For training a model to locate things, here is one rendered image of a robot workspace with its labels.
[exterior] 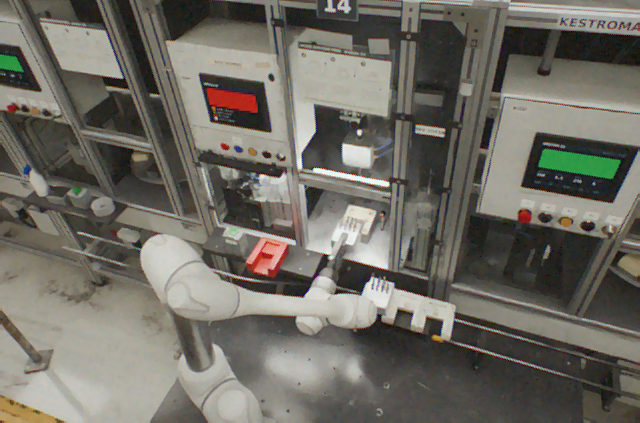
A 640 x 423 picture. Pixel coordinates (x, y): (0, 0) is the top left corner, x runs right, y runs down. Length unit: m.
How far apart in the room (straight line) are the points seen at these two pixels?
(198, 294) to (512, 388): 1.31
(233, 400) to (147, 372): 1.35
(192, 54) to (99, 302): 2.12
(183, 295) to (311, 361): 0.93
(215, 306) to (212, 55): 0.83
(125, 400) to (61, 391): 0.37
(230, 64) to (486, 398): 1.53
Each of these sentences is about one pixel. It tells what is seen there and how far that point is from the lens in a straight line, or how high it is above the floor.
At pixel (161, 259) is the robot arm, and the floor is 1.52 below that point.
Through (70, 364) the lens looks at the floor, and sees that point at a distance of 3.26.
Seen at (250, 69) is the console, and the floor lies 1.77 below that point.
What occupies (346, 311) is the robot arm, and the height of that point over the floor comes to 1.16.
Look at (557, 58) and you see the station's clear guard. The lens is 1.40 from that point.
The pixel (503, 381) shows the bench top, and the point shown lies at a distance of 2.11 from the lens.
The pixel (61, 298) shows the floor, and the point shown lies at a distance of 3.60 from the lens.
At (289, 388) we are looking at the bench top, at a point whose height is 0.68.
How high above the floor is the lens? 2.49
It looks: 40 degrees down
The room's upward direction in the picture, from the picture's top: 4 degrees counter-clockwise
